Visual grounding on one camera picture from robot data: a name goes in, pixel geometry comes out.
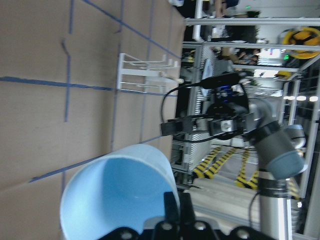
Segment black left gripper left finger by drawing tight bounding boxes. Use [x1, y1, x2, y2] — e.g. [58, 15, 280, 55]
[163, 192, 180, 223]

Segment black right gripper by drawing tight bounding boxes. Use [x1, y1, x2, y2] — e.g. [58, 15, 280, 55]
[160, 84, 261, 141]

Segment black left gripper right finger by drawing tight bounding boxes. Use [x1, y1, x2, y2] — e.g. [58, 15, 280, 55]
[179, 192, 196, 223]

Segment light blue cup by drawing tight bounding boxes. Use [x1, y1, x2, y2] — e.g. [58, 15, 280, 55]
[59, 144, 180, 240]

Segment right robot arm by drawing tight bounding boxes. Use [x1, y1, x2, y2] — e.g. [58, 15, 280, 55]
[160, 83, 305, 240]

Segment wooden rack rod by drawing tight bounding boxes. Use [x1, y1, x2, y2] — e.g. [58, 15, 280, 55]
[163, 76, 184, 84]

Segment yellow hard hat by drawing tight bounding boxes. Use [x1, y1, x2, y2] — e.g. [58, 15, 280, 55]
[282, 27, 320, 60]

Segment black camera cable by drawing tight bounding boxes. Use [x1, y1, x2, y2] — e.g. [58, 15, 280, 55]
[159, 83, 208, 143]

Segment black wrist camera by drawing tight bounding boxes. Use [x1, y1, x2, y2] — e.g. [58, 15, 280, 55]
[199, 71, 247, 89]

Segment white wire cup rack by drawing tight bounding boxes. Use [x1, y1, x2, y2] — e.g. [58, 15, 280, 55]
[116, 52, 181, 93]

